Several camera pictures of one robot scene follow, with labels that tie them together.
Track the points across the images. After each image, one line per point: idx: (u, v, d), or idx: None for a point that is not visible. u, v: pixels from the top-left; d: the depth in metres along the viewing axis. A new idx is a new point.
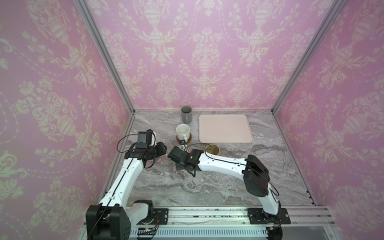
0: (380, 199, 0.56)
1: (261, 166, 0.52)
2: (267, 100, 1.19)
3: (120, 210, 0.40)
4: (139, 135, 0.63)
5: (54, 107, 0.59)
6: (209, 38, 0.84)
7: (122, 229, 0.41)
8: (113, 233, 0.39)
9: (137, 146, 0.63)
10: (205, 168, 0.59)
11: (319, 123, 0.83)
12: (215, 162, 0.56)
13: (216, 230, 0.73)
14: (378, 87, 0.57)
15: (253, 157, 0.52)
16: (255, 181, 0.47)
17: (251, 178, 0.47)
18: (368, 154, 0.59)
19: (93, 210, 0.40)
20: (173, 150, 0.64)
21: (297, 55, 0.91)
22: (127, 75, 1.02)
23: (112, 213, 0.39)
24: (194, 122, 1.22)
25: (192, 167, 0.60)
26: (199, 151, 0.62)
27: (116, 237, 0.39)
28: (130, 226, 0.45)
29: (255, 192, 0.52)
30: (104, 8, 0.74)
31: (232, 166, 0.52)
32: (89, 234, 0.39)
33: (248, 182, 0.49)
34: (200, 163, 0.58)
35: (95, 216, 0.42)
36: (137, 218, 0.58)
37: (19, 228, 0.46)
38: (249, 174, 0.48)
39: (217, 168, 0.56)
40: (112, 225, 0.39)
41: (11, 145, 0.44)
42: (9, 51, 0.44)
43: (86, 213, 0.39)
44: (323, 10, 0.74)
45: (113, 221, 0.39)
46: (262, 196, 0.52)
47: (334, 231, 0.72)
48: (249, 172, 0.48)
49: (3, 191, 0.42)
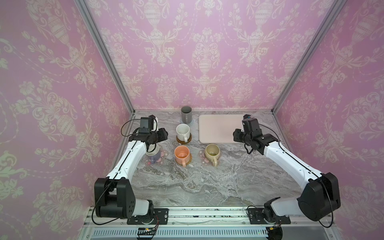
0: (380, 199, 0.56)
1: (337, 194, 0.43)
2: (267, 100, 1.19)
3: (126, 182, 0.42)
4: (141, 120, 0.65)
5: (54, 107, 0.60)
6: (209, 38, 0.84)
7: (128, 201, 0.44)
8: (120, 203, 0.42)
9: (140, 131, 0.66)
10: (269, 154, 0.57)
11: (319, 123, 0.83)
12: (284, 155, 0.52)
13: (216, 230, 0.73)
14: (378, 87, 0.57)
15: (333, 180, 0.43)
16: (317, 201, 0.41)
17: (317, 196, 0.41)
18: (368, 154, 0.59)
19: (101, 182, 0.42)
20: (253, 121, 0.63)
21: (297, 55, 0.91)
22: (127, 75, 1.02)
23: (119, 184, 0.42)
24: (194, 122, 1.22)
25: (258, 146, 0.60)
26: (273, 138, 0.60)
27: (121, 208, 0.42)
28: (134, 200, 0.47)
29: (307, 208, 0.45)
30: (104, 8, 0.74)
31: (301, 168, 0.47)
32: (97, 204, 0.42)
33: (307, 194, 0.44)
34: (267, 146, 0.57)
35: (103, 186, 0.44)
36: (138, 205, 0.58)
37: (19, 228, 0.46)
38: (317, 192, 0.41)
39: (285, 164, 0.52)
40: (119, 196, 0.42)
41: (11, 145, 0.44)
42: (9, 51, 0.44)
43: (95, 184, 0.42)
44: (323, 10, 0.74)
45: (119, 191, 0.41)
46: (312, 216, 0.44)
47: (334, 231, 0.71)
48: (320, 191, 0.41)
49: (3, 191, 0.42)
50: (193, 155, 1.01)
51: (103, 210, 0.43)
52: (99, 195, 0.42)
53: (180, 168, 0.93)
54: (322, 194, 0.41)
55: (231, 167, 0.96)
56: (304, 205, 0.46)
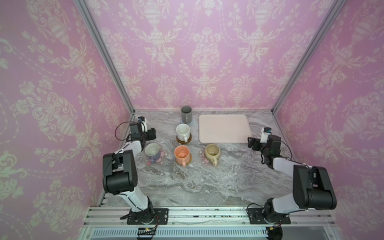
0: (380, 199, 0.56)
1: (327, 184, 0.46)
2: (267, 100, 1.19)
3: (130, 151, 0.51)
4: (131, 127, 0.74)
5: (54, 107, 0.59)
6: (209, 38, 0.84)
7: (133, 170, 0.51)
8: (126, 168, 0.49)
9: (132, 136, 0.76)
10: (275, 161, 0.68)
11: (320, 123, 0.83)
12: (287, 161, 0.61)
13: (216, 230, 0.73)
14: (378, 87, 0.57)
15: (322, 170, 0.48)
16: (303, 181, 0.47)
17: (303, 176, 0.47)
18: (368, 154, 0.59)
19: (108, 156, 0.50)
20: (276, 140, 0.71)
21: (297, 55, 0.91)
22: (127, 75, 1.02)
23: (125, 153, 0.51)
24: (194, 122, 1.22)
25: (268, 162, 0.71)
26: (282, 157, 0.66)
27: (127, 177, 0.48)
28: (136, 177, 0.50)
29: (299, 195, 0.47)
30: (104, 8, 0.74)
31: (293, 162, 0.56)
32: (104, 176, 0.48)
33: (297, 177, 0.48)
34: (275, 158, 0.68)
35: (110, 157, 0.50)
36: (140, 195, 0.63)
37: (19, 228, 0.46)
38: (302, 173, 0.48)
39: (284, 165, 0.61)
40: (125, 162, 0.50)
41: (12, 145, 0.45)
42: (9, 51, 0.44)
43: (103, 156, 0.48)
44: (323, 10, 0.74)
45: (125, 156, 0.50)
46: (302, 205, 0.45)
47: (334, 231, 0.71)
48: (306, 172, 0.48)
49: (3, 191, 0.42)
50: (193, 155, 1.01)
51: (107, 183, 0.47)
52: (106, 167, 0.48)
53: (180, 168, 0.93)
54: (309, 175, 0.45)
55: (231, 167, 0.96)
56: (296, 191, 0.49)
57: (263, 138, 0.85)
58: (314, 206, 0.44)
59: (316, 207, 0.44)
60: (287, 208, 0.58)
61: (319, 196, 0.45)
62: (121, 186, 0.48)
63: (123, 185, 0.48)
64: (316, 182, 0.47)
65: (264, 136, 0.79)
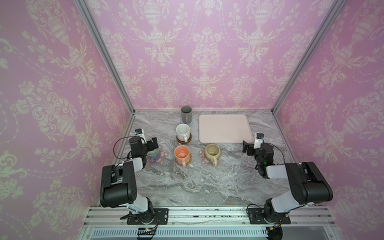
0: (380, 199, 0.56)
1: (319, 175, 0.49)
2: (267, 100, 1.19)
3: (130, 163, 0.50)
4: (131, 146, 0.72)
5: (54, 107, 0.59)
6: (209, 38, 0.84)
7: (132, 182, 0.48)
8: (125, 181, 0.47)
9: (133, 153, 0.74)
10: (268, 170, 0.69)
11: (320, 123, 0.83)
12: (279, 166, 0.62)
13: (216, 230, 0.73)
14: (378, 87, 0.57)
15: (311, 163, 0.52)
16: (296, 175, 0.49)
17: (295, 171, 0.50)
18: (368, 154, 0.59)
19: (107, 168, 0.48)
20: (270, 150, 0.72)
21: (297, 55, 0.91)
22: (127, 75, 1.02)
23: (125, 165, 0.49)
24: (194, 122, 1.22)
25: (262, 173, 0.72)
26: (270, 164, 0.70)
27: (126, 189, 0.46)
28: (136, 190, 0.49)
29: (296, 190, 0.48)
30: (104, 8, 0.74)
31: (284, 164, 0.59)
32: (102, 188, 0.45)
33: (291, 175, 0.50)
34: (268, 167, 0.69)
35: (110, 169, 0.48)
36: (139, 198, 0.61)
37: (19, 228, 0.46)
38: (293, 168, 0.50)
39: (277, 172, 0.63)
40: (125, 173, 0.48)
41: (11, 145, 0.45)
42: (9, 51, 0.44)
43: (102, 168, 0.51)
44: (323, 10, 0.74)
45: (125, 168, 0.49)
46: (304, 201, 0.45)
47: (334, 231, 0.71)
48: (296, 168, 0.51)
49: (3, 191, 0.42)
50: (193, 155, 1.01)
51: (104, 194, 0.45)
52: (105, 179, 0.47)
53: (180, 168, 0.93)
54: (300, 170, 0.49)
55: (231, 167, 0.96)
56: (293, 188, 0.50)
57: (256, 145, 0.85)
58: (315, 199, 0.45)
59: (315, 201, 0.45)
60: (287, 207, 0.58)
61: (316, 189, 0.46)
62: (119, 198, 0.45)
63: (121, 198, 0.45)
64: (310, 177, 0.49)
65: (257, 142, 0.86)
